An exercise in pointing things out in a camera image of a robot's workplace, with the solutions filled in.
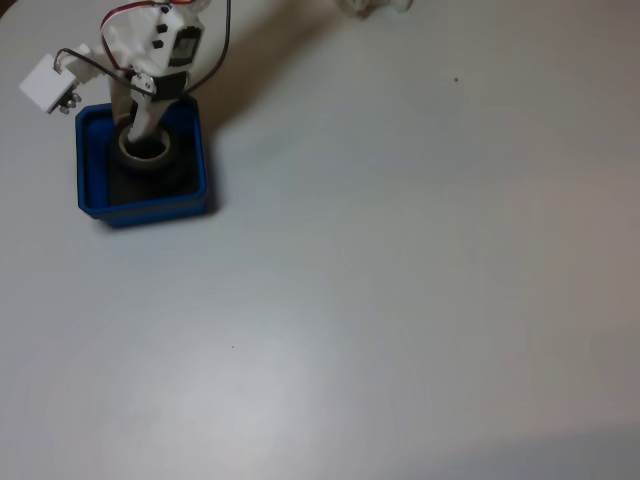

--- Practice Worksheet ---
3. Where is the black tape roll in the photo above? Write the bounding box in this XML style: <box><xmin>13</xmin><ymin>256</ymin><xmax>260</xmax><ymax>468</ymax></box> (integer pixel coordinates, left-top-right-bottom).
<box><xmin>107</xmin><ymin>123</ymin><xmax>180</xmax><ymax>177</ymax></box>

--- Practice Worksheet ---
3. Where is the blue square box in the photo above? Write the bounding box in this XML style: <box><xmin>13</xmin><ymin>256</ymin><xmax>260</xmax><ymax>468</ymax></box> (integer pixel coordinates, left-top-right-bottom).
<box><xmin>74</xmin><ymin>95</ymin><xmax>210</xmax><ymax>230</ymax></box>

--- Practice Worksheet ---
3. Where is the red servo cable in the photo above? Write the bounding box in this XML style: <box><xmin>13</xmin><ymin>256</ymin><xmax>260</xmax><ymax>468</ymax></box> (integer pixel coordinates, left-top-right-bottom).
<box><xmin>99</xmin><ymin>0</ymin><xmax>201</xmax><ymax>72</ymax></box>

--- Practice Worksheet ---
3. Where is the white camera box with bracket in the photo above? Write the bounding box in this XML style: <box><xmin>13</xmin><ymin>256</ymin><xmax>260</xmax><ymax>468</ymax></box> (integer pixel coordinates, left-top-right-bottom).
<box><xmin>18</xmin><ymin>43</ymin><xmax>109</xmax><ymax>116</ymax></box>

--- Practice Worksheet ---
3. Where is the black camera cable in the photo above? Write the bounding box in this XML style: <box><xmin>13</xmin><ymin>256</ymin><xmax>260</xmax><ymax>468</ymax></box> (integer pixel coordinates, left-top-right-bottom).
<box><xmin>53</xmin><ymin>0</ymin><xmax>234</xmax><ymax>95</ymax></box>

